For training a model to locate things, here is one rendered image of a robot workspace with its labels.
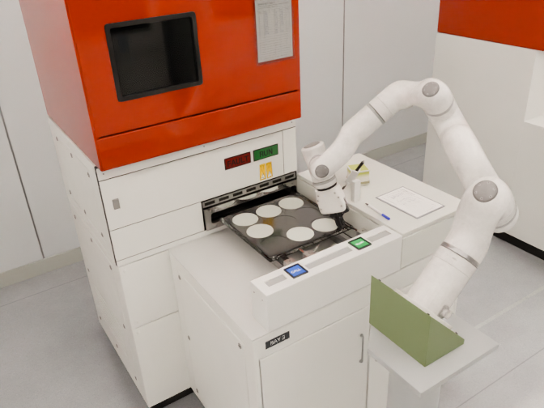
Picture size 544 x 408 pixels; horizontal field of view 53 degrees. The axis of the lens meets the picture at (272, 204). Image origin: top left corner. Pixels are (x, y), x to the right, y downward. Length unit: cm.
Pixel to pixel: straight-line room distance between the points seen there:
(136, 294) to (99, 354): 88
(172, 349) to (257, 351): 76
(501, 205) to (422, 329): 40
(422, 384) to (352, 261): 44
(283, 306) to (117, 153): 73
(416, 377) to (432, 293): 23
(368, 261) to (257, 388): 54
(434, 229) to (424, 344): 57
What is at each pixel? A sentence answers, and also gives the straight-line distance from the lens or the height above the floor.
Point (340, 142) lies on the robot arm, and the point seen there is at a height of 125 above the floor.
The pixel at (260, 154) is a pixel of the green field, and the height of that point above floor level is 110.
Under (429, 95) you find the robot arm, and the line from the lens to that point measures 178.
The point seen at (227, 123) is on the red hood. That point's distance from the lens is 201.
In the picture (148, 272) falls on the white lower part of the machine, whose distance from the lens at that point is 217.
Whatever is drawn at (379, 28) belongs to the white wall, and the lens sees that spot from 451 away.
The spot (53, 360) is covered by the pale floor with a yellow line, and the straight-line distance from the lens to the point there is 308.
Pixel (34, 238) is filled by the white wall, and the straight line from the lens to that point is 365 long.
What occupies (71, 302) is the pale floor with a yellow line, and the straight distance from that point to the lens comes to 343.
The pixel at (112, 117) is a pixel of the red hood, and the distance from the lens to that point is 183.
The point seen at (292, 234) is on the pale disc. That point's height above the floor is 90.
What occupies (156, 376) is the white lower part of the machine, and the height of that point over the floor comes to 23.
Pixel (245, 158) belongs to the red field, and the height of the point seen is 110.
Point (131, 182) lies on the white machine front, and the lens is 198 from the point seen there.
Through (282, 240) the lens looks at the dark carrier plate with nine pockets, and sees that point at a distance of 198.
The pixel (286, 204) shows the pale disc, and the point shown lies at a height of 90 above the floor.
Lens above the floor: 196
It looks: 28 degrees down
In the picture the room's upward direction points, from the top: 3 degrees counter-clockwise
